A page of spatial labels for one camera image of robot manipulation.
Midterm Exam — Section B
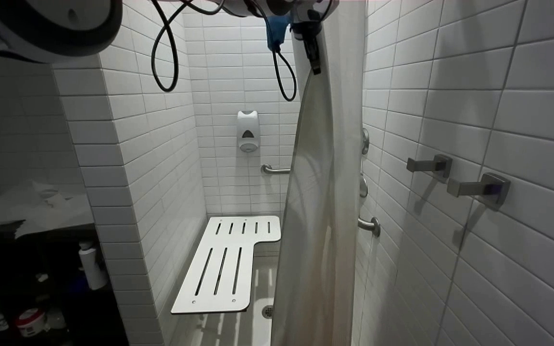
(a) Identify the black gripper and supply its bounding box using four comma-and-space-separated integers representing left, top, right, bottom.
290, 16, 324, 78

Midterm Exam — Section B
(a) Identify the white shower curtain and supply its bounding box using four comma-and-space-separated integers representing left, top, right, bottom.
271, 0, 369, 346

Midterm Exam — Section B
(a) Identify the white slotted shower seat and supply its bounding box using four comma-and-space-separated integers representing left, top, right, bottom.
169, 214, 282, 318

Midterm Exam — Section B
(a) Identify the round chrome valve plate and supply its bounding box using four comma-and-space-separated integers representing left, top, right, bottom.
359, 128, 373, 158

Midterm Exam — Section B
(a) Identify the white soap dispenser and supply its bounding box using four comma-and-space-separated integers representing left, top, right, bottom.
234, 110, 259, 157

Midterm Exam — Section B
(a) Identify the short chrome grab bar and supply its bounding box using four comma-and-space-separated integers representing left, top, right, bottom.
259, 164, 292, 178

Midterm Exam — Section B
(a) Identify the long chrome grab bar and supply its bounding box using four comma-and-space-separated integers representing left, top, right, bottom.
355, 216, 382, 241

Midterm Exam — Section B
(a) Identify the white plastic bottle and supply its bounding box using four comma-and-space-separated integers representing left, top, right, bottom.
76, 239, 109, 293

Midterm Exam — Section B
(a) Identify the grey crumpled cover sheet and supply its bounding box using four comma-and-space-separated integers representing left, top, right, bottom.
0, 181, 96, 237

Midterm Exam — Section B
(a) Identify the dark storage shelf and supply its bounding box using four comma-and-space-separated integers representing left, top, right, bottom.
0, 220, 130, 346

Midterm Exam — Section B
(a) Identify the red and white container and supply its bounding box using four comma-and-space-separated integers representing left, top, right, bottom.
13, 306, 47, 339

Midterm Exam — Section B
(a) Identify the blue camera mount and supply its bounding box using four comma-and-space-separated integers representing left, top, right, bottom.
263, 12, 292, 55

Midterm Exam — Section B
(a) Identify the square metal wall hook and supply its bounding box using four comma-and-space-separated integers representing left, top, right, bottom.
446, 172, 511, 212
405, 155, 455, 183

